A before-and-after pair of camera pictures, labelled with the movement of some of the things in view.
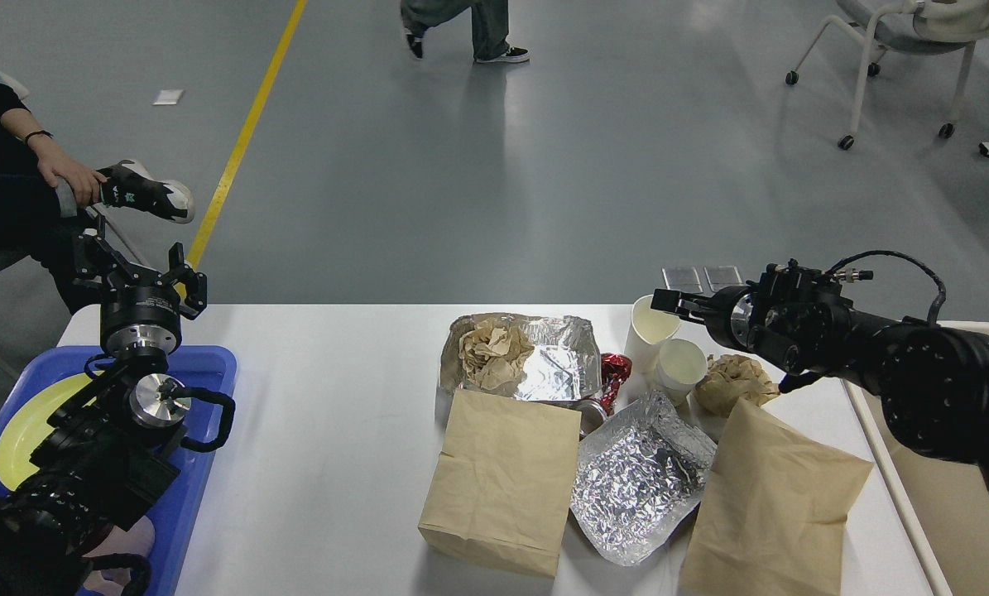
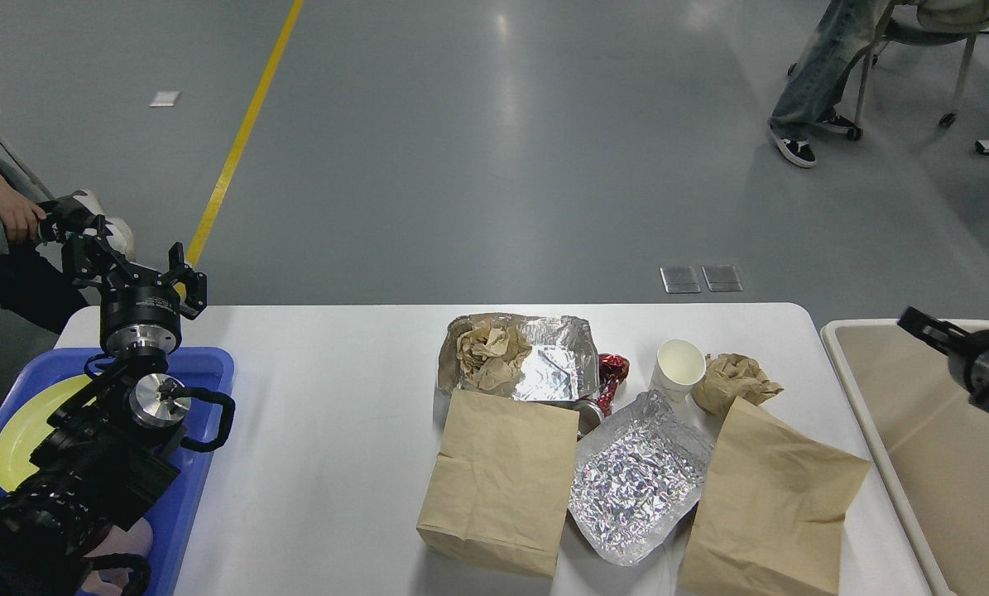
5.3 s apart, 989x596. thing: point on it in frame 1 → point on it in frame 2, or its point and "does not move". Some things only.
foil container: x=641 y=471 does not move
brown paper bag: x=503 y=487 does not move
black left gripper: x=140 y=325 does not move
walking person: x=490 y=25 → x=839 y=34
